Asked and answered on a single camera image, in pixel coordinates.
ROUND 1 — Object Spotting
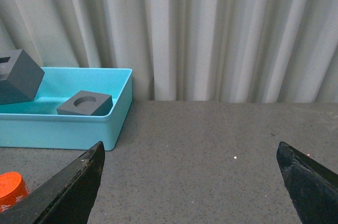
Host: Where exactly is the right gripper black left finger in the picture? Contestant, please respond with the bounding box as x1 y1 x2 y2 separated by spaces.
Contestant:
1 141 105 223

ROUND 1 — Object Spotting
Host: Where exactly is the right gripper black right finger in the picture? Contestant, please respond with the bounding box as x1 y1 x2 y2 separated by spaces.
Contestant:
276 142 337 223

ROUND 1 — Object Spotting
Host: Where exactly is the orange cylinder 4680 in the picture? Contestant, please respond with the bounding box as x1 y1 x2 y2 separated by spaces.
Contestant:
0 172 30 212

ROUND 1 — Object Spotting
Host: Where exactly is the gray cube round hole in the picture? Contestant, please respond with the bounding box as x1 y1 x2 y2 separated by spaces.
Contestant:
57 90 113 116

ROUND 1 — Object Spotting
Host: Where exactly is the gray cube square hole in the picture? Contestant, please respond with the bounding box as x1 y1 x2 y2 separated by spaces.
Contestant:
1 49 45 105

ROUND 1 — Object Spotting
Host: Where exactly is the blue plastic box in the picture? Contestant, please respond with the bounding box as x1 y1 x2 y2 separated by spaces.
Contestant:
1 67 133 151

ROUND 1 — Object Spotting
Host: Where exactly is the white curtain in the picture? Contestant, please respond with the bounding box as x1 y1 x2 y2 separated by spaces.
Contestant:
1 0 337 103

